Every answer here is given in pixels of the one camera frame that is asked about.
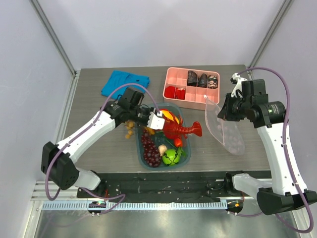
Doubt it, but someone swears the clear zip top bag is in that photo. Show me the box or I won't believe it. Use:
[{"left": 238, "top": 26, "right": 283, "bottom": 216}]
[{"left": 204, "top": 95, "right": 245, "bottom": 156}]

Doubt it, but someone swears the red toy lobster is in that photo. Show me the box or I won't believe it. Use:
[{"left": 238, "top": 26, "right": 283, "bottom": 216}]
[{"left": 162, "top": 116, "right": 203, "bottom": 139}]

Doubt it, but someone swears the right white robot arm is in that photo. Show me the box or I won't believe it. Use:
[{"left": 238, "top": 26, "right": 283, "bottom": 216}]
[{"left": 217, "top": 77, "right": 317, "bottom": 215}]

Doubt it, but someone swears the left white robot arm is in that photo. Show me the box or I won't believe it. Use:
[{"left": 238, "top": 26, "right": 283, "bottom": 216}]
[{"left": 41, "top": 84, "right": 161, "bottom": 198}]

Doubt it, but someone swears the brown longan bunch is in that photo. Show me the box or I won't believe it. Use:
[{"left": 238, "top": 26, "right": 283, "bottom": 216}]
[{"left": 124, "top": 121, "right": 135, "bottom": 139}]

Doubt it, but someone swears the toy green onion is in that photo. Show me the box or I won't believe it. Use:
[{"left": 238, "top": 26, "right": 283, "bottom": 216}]
[{"left": 153, "top": 131, "right": 177, "bottom": 149}]

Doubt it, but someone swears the yellow toy mango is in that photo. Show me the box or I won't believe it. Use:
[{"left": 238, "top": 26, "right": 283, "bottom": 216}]
[{"left": 160, "top": 109, "right": 174, "bottom": 120}]

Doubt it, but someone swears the teal plastic basket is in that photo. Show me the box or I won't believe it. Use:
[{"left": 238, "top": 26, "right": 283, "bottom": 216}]
[{"left": 135, "top": 103, "right": 192, "bottom": 171}]

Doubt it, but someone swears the purple grape bunch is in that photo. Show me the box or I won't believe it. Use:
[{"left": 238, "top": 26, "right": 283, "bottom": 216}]
[{"left": 141, "top": 132, "right": 161, "bottom": 168}]

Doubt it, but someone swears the white toy garlic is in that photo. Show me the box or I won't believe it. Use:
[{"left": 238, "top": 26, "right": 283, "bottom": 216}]
[{"left": 158, "top": 144, "right": 167, "bottom": 157}]

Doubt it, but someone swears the floral rolled sock right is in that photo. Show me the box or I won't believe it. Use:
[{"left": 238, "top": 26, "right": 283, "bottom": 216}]
[{"left": 207, "top": 75, "right": 218, "bottom": 89}]

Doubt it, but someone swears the red rolled sock left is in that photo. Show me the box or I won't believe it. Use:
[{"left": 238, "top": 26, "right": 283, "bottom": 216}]
[{"left": 164, "top": 86, "right": 175, "bottom": 99}]

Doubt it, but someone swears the red rolled sock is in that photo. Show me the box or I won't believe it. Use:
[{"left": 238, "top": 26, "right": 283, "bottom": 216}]
[
  {"left": 164, "top": 86, "right": 175, "bottom": 99},
  {"left": 174, "top": 87, "right": 186, "bottom": 100}
]

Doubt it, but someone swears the orange toy carrot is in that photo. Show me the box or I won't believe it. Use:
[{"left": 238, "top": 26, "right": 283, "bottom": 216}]
[{"left": 174, "top": 137, "right": 183, "bottom": 147}]

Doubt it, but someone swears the blue folded cloth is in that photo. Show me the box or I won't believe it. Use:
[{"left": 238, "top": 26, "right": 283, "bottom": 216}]
[{"left": 101, "top": 70, "right": 150, "bottom": 97}]

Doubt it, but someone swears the green toy melon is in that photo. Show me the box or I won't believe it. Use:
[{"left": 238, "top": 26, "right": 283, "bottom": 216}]
[{"left": 162, "top": 149, "right": 181, "bottom": 166}]

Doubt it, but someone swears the dark rolled sock middle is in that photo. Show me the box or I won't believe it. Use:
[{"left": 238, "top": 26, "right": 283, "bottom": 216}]
[{"left": 197, "top": 73, "right": 208, "bottom": 88}]

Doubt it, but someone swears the dark rolled sock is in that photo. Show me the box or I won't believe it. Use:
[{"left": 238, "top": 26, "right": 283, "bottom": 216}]
[
  {"left": 187, "top": 70, "right": 198, "bottom": 87},
  {"left": 197, "top": 73, "right": 208, "bottom": 88}
]

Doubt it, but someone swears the red rolled sock right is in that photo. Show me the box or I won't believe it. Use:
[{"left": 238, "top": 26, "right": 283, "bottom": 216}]
[{"left": 174, "top": 87, "right": 186, "bottom": 100}]

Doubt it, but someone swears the pink divided organizer box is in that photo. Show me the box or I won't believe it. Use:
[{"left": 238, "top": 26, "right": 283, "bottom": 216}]
[{"left": 162, "top": 67, "right": 220, "bottom": 110}]

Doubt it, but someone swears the dark rolled sock left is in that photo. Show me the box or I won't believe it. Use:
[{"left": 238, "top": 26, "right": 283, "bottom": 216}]
[{"left": 187, "top": 70, "right": 198, "bottom": 87}]

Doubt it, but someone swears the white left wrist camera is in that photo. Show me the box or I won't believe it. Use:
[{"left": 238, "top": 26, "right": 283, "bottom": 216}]
[{"left": 147, "top": 111, "right": 165, "bottom": 130}]

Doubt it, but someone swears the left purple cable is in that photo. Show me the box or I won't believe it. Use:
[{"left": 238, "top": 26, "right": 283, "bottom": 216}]
[{"left": 45, "top": 83, "right": 163, "bottom": 214}]

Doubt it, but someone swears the purple cable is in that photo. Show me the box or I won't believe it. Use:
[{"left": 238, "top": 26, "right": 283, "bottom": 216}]
[
  {"left": 45, "top": 83, "right": 163, "bottom": 214},
  {"left": 226, "top": 66, "right": 314, "bottom": 234}
]

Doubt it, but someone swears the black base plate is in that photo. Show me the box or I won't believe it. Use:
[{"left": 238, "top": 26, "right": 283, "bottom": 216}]
[{"left": 76, "top": 171, "right": 254, "bottom": 203}]

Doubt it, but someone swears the white slotted cable duct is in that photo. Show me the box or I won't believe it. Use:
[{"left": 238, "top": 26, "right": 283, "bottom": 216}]
[{"left": 42, "top": 200, "right": 227, "bottom": 211}]

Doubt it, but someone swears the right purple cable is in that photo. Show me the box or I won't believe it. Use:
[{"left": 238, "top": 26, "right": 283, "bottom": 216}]
[{"left": 226, "top": 66, "right": 314, "bottom": 234}]

